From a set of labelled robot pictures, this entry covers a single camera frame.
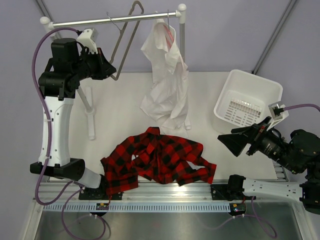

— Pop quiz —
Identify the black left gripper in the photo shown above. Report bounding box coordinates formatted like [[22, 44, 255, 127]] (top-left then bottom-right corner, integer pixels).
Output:
[[71, 47, 116, 81]]

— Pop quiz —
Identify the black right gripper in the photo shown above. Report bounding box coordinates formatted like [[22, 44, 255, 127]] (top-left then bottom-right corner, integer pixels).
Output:
[[216, 115, 301, 173]]

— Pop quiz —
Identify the grey clothes hanger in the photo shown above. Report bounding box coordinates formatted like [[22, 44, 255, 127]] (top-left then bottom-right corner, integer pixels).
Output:
[[105, 0, 146, 81]]

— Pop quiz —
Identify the red black plaid shirt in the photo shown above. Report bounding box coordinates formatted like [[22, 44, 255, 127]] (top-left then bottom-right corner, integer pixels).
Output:
[[100, 127, 217, 196]]

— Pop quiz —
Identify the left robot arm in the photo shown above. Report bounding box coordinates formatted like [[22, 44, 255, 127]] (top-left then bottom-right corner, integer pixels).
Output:
[[30, 36, 117, 200]]

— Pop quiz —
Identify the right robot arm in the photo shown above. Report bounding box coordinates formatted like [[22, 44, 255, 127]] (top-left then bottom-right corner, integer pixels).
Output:
[[217, 118, 320, 215]]

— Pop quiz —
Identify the white shirt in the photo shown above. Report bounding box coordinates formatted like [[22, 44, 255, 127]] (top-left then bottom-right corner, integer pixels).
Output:
[[140, 19, 191, 130]]

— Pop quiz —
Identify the red clothes hanger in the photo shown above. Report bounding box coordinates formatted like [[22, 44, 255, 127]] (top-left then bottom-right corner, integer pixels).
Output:
[[160, 10, 175, 53]]

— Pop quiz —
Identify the white metal clothes rack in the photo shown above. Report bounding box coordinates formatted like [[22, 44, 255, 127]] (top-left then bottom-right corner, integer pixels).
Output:
[[40, 0, 187, 140]]

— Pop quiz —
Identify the white plastic basket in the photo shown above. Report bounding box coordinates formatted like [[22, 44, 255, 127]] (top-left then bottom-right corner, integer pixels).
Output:
[[212, 69, 283, 134]]

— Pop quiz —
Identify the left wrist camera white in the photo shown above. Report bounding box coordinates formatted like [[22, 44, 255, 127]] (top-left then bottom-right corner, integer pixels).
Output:
[[77, 28, 98, 54]]

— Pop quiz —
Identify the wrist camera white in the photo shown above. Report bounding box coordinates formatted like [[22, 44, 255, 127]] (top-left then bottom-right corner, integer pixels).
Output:
[[77, 28, 98, 54], [262, 101, 289, 131]]

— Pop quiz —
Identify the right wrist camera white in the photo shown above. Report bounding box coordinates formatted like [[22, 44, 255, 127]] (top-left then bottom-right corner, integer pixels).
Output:
[[262, 101, 289, 131]]

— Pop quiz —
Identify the aluminium rail frame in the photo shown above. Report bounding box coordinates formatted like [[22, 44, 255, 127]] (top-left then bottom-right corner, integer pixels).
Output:
[[34, 181, 305, 202]]

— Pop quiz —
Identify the perforated cable duct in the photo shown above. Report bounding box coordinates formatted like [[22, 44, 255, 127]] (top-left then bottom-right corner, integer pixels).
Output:
[[43, 201, 231, 213]]

